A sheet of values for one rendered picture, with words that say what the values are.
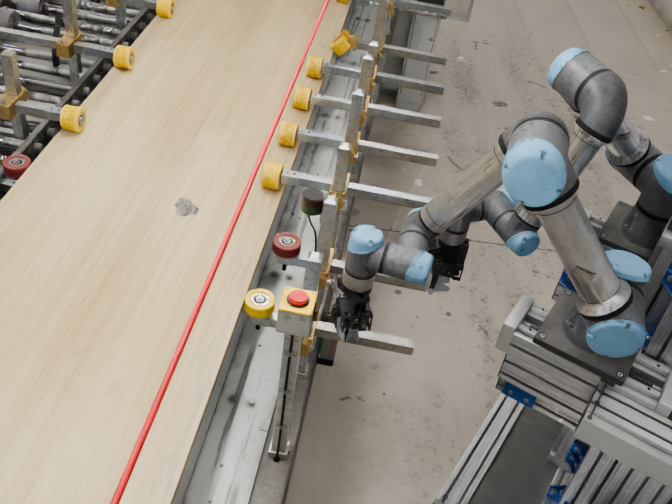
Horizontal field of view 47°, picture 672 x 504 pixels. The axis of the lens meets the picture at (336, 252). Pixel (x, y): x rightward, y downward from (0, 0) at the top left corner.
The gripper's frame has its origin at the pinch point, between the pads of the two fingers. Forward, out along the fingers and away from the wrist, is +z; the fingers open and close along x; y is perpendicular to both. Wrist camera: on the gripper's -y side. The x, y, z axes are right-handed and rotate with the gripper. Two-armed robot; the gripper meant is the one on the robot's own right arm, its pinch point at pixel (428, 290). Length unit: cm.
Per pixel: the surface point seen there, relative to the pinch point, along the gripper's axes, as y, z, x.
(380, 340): -11.8, -2.9, -26.2
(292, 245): -40.5, -8.2, -1.6
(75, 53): -139, -8, 83
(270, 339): -42.6, 20.5, -11.8
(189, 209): -72, -8, 5
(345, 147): -31.2, -29.6, 19.8
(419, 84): -12, -13, 99
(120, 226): -88, -8, -7
